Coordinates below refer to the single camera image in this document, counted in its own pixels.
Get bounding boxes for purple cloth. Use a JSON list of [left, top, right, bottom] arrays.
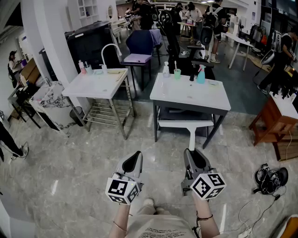
[[149, 29, 163, 46]]

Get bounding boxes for white sink on metal stand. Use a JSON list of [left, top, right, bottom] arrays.
[[61, 68, 136, 140]]

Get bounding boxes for white long desk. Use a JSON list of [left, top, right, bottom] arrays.
[[221, 32, 255, 71]]

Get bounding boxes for person's right forearm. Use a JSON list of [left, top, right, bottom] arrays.
[[192, 193, 221, 238]]

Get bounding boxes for black office chair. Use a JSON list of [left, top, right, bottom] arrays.
[[160, 10, 215, 80]]

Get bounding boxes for brown wooden side table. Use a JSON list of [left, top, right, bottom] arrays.
[[248, 92, 298, 161]]

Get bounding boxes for brown cardboard box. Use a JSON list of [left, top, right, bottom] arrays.
[[19, 58, 41, 87]]

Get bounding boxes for black desk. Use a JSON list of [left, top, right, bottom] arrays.
[[7, 85, 42, 129]]

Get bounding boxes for white gooseneck faucet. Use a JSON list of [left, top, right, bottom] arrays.
[[99, 43, 123, 75]]

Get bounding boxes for blue chair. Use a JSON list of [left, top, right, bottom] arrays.
[[120, 29, 162, 92]]

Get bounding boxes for purple box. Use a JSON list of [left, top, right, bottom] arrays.
[[123, 53, 152, 64]]

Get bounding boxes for marble-pattern cabinet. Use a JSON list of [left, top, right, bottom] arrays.
[[29, 80, 78, 138]]

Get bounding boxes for teal spray bottle pink trigger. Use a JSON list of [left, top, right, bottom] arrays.
[[196, 64, 207, 85]]

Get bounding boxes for person's light shoe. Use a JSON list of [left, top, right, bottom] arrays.
[[142, 197, 156, 210], [155, 207, 172, 216]]

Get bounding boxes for white cable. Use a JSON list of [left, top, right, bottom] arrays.
[[218, 193, 280, 236]]

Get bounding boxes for black headset with cables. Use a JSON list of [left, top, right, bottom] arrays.
[[252, 163, 290, 196]]

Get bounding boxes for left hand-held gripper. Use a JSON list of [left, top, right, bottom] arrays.
[[105, 151, 144, 206]]

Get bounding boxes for person's beige printed shirt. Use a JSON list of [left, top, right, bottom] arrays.
[[124, 214, 199, 238]]

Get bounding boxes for white table with dark frame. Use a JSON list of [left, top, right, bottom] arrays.
[[149, 72, 232, 150]]

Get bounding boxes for white power strip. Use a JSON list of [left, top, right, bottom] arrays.
[[237, 227, 253, 238]]

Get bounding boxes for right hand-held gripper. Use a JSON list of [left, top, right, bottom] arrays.
[[181, 148, 227, 201]]

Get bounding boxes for person's left forearm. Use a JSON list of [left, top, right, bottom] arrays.
[[108, 203, 131, 238]]

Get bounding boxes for thin bracelet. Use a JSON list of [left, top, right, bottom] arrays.
[[112, 220, 128, 232]]

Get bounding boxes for white cubby shelf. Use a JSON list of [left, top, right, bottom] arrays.
[[76, 0, 100, 26]]

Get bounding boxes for black wrist band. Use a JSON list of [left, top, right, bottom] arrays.
[[196, 213, 214, 222]]

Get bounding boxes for small yellow table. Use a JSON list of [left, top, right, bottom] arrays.
[[177, 21, 199, 43]]

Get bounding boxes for black mesh waste bin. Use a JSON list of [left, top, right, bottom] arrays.
[[69, 106, 86, 127]]

